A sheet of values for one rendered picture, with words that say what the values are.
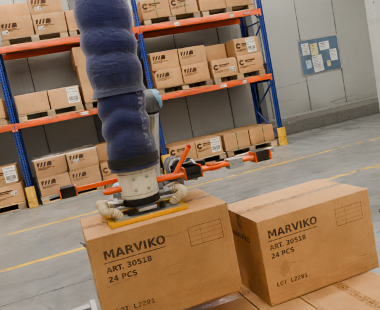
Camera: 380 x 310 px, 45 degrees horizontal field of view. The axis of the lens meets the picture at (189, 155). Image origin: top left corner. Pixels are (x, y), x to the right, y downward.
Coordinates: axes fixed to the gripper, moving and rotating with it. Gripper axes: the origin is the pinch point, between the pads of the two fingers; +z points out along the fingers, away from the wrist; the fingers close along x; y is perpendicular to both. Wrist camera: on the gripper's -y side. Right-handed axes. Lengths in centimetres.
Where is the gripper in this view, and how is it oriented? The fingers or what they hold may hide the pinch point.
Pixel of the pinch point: (196, 170)
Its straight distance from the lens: 210.6
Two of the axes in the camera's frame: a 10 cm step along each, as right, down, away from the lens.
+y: -9.3, 2.2, -2.9
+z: 3.1, 0.8, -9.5
